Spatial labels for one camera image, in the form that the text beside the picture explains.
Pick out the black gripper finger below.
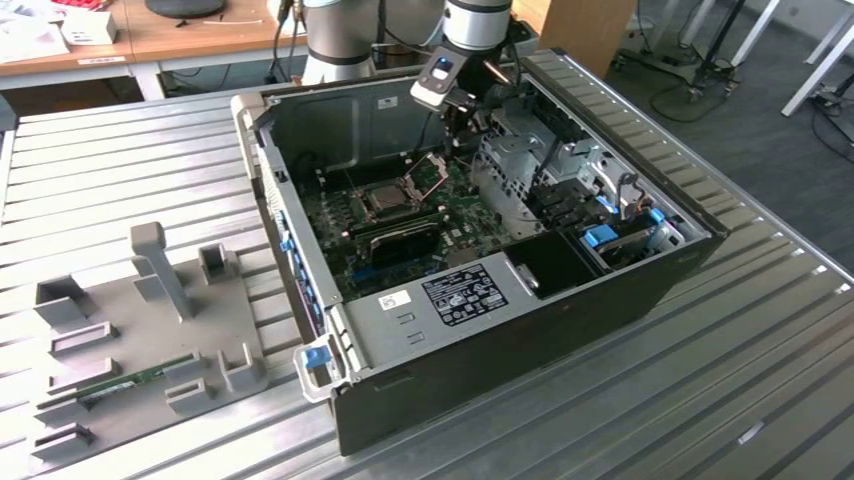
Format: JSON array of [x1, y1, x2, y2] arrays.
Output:
[[462, 102, 493, 136], [445, 105, 463, 151]]

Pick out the metal socket cover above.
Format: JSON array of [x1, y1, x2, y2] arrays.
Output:
[[399, 151, 450, 204]]

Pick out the silver CPU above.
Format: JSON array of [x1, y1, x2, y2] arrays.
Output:
[[365, 185, 410, 214]]

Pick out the CPU socket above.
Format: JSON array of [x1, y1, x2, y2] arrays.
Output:
[[350, 179, 429, 224]]

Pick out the silver drive cage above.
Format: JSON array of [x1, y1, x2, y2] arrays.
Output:
[[474, 67, 700, 274]]

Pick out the green motherboard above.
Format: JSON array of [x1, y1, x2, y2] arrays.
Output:
[[297, 152, 542, 301]]

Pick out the wooden cabinet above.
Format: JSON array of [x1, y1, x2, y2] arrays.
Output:
[[510, 0, 640, 79]]

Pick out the black graphics card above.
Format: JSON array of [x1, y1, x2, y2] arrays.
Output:
[[353, 219, 443, 270]]

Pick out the hard disk in blue carrier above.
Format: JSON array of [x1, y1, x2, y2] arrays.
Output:
[[577, 207, 689, 274]]

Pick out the black power supply label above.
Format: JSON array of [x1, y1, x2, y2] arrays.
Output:
[[418, 263, 511, 328]]

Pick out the blue expansion latch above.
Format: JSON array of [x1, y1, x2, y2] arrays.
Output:
[[275, 208, 329, 329]]

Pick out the black wheeled stand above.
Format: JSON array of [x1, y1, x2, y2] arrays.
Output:
[[680, 0, 746, 101]]

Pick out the grey power supply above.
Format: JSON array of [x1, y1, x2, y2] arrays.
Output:
[[330, 252, 535, 374]]

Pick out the wooden desk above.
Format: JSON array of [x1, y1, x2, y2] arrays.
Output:
[[0, 0, 519, 79]]

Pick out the white table leg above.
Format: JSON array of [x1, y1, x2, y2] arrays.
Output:
[[729, 0, 782, 68]]

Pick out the black round object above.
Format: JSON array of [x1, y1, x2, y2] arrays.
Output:
[[145, 0, 227, 19]]

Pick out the dark grey PC case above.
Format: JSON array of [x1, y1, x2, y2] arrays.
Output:
[[230, 48, 742, 457]]

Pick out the white cardboard box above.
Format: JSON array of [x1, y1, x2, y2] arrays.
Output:
[[59, 9, 120, 47]]

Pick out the grey parts rack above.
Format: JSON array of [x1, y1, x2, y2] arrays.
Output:
[[30, 221, 273, 464]]

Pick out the white paper stack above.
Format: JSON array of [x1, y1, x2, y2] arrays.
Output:
[[0, 0, 72, 64]]

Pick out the green RAM stick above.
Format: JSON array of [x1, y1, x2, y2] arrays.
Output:
[[39, 355, 202, 409]]

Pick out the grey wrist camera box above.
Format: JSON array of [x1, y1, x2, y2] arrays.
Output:
[[409, 46, 470, 112]]

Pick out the white table frame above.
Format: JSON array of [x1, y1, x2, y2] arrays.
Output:
[[780, 0, 854, 119]]

